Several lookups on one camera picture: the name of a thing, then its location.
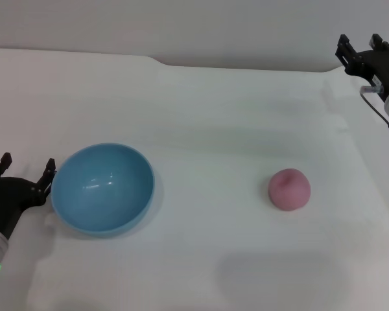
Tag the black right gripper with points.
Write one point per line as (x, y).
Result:
(384, 66)

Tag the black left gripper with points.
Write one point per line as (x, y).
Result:
(9, 197)

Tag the blue ceramic bowl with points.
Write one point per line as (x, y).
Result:
(100, 194)

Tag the pink peach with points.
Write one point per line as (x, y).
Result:
(289, 189)

